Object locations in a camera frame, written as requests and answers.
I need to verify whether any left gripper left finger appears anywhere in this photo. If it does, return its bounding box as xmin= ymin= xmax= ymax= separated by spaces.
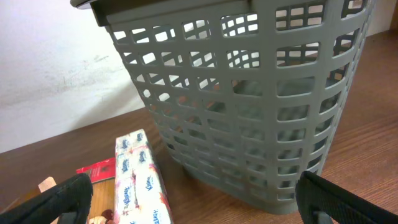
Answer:
xmin=1 ymin=173 xmax=93 ymax=224

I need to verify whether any San Remo spaghetti pack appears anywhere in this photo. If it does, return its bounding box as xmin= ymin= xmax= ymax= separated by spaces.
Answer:
xmin=76 ymin=157 xmax=116 ymax=224

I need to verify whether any beige pastry bag left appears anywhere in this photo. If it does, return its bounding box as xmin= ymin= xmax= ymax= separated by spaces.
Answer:
xmin=38 ymin=177 xmax=57 ymax=193

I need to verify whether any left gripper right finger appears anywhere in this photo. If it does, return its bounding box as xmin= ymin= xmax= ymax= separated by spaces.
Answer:
xmin=295 ymin=171 xmax=397 ymax=224

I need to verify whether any grey plastic shopping basket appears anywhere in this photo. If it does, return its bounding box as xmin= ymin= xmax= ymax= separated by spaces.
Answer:
xmin=71 ymin=0 xmax=375 ymax=215

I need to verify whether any Kleenex tissue multipack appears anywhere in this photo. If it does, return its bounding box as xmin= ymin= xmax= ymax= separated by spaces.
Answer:
xmin=114 ymin=129 xmax=174 ymax=224

